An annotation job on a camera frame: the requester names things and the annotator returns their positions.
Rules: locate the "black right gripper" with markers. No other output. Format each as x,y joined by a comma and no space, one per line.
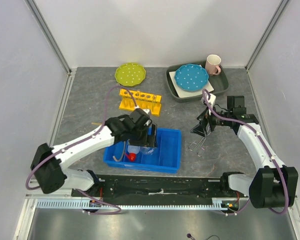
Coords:
204,118

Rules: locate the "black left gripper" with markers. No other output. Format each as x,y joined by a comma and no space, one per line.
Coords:
148,140

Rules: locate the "round glass flask white stopper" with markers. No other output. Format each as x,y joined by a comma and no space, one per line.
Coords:
147,150

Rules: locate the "white wash bottle red cap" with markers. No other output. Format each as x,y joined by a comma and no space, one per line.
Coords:
131,153

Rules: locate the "metal crucible tongs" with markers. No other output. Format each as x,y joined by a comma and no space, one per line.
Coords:
198,146

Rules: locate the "tan rubber tube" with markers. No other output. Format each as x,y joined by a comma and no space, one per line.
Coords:
122,154

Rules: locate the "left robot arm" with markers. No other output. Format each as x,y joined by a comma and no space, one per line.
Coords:
51,164

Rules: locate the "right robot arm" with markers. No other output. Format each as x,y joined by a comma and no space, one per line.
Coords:
274,184

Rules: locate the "blue divided plastic bin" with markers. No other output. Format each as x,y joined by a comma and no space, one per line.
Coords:
165,159

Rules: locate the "white square board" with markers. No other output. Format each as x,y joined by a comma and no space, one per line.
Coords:
189,80

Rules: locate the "yellow test tube rack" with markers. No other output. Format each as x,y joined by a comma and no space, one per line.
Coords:
129,105

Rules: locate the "dark grey tray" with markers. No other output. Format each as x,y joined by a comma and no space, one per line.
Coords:
218,84

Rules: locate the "blue polka dot plate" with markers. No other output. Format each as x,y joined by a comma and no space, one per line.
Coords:
191,77

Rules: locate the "pink mug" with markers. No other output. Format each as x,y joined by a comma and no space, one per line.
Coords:
212,64

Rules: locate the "green polka dot plate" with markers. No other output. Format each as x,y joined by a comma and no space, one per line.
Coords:
130,74

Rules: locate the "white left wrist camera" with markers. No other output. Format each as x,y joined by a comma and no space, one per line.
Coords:
146,110

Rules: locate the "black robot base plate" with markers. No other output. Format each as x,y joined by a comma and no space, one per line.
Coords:
131,189

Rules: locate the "white cable duct strip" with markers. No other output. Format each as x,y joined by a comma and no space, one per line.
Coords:
88,204

